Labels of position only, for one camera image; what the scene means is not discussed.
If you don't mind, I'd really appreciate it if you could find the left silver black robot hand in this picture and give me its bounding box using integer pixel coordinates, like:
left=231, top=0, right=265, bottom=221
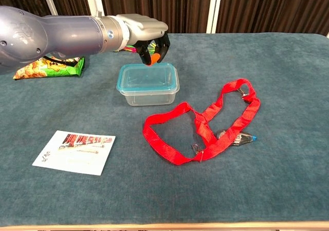
left=115, top=13, right=171, bottom=67

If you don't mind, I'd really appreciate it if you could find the blue plastic lid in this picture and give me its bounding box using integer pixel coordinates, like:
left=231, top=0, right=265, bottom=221
left=116, top=63, right=179, bottom=94

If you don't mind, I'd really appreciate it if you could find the clear plastic container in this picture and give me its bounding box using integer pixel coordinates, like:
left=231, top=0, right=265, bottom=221
left=119, top=86, right=180, bottom=107

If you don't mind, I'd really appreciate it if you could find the colourful plastic picks bundle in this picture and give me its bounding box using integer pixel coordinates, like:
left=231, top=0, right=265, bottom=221
left=113, top=42, right=158, bottom=54

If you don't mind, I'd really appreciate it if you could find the dark brown pleated curtain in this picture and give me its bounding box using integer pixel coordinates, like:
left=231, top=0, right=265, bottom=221
left=0, top=0, right=329, bottom=36

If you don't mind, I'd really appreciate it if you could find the green orange snack bag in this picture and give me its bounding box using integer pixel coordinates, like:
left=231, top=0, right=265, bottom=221
left=12, top=56, right=85, bottom=81

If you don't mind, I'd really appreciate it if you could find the white card with red print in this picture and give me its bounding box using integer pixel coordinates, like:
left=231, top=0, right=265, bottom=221
left=32, top=130, right=116, bottom=176

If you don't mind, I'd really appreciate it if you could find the teal table cloth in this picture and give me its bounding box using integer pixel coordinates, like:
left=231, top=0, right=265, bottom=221
left=0, top=32, right=329, bottom=226

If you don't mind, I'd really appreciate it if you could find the white wall pillar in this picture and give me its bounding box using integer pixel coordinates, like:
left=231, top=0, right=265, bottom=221
left=83, top=0, right=106, bottom=17
left=206, top=0, right=224, bottom=34

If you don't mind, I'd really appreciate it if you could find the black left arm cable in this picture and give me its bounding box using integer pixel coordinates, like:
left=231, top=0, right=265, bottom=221
left=43, top=52, right=78, bottom=67

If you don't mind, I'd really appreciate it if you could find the thin white grey post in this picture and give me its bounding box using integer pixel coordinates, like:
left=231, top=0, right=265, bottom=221
left=40, top=0, right=59, bottom=16

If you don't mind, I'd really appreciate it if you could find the red lanyard strap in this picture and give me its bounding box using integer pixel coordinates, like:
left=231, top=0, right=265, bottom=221
left=142, top=78, right=261, bottom=166

